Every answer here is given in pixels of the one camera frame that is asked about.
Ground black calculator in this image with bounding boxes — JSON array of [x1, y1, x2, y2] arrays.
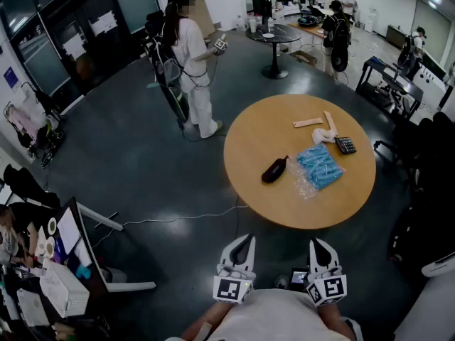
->
[[334, 136, 358, 156]]

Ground black box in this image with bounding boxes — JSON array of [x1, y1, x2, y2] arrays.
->
[[252, 0, 273, 18]]

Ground small black screen device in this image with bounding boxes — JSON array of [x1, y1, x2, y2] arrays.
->
[[290, 268, 309, 293]]

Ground black office chair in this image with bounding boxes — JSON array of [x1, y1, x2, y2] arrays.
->
[[373, 111, 455, 193]]

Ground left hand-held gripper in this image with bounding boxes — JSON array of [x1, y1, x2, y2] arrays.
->
[[213, 234, 257, 305]]

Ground leaning cardboard sheet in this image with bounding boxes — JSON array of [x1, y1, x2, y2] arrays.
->
[[193, 0, 217, 37]]

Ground black round pedestal table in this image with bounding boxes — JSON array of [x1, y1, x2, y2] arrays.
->
[[245, 23, 303, 81]]

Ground white rounded object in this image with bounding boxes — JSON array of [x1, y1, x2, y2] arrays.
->
[[311, 127, 338, 146]]

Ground person's right forearm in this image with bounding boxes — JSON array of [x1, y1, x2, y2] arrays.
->
[[317, 302, 356, 335]]

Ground person's left forearm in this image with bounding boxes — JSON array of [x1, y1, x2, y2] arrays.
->
[[180, 299, 237, 341]]

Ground blue wall sign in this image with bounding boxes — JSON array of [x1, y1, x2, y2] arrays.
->
[[3, 66, 19, 89]]

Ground person's light shirt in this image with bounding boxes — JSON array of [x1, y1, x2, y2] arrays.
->
[[208, 288, 355, 341]]

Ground black desk with white legs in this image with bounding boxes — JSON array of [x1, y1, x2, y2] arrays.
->
[[33, 196, 158, 321]]

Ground white perforated box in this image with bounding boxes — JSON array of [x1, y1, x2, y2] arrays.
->
[[38, 258, 90, 320]]

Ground open cardboard box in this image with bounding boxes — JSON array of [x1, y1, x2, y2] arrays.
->
[[290, 50, 318, 67]]

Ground black metal frame desk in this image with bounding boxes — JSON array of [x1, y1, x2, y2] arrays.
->
[[355, 55, 424, 121]]

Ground white water dispenser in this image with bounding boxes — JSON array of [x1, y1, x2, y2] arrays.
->
[[363, 6, 378, 34]]

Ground mop with teal head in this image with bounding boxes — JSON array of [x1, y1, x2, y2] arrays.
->
[[146, 40, 165, 90]]

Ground white machine housing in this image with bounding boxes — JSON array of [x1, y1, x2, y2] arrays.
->
[[393, 249, 455, 341]]

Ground beige paper strip packet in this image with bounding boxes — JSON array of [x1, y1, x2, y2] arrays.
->
[[323, 110, 338, 135], [292, 117, 324, 129]]

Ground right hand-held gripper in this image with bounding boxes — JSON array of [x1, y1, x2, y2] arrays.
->
[[305, 238, 348, 307]]

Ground white floor cable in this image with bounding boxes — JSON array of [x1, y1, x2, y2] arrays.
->
[[92, 204, 250, 249]]

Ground clear bag of blue items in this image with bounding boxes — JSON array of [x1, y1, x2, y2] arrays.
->
[[287, 143, 346, 201]]

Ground cart with clothes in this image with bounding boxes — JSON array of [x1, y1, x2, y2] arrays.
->
[[2, 82, 68, 169]]

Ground black pouch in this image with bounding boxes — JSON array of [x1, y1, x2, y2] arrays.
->
[[261, 155, 290, 184]]

